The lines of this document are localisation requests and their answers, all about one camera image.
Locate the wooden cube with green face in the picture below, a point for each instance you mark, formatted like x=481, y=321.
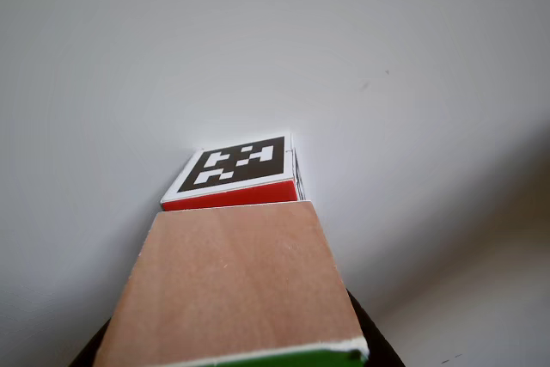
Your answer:
x=232, y=281

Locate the wooden cube with red face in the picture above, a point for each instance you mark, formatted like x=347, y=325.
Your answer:
x=240, y=165

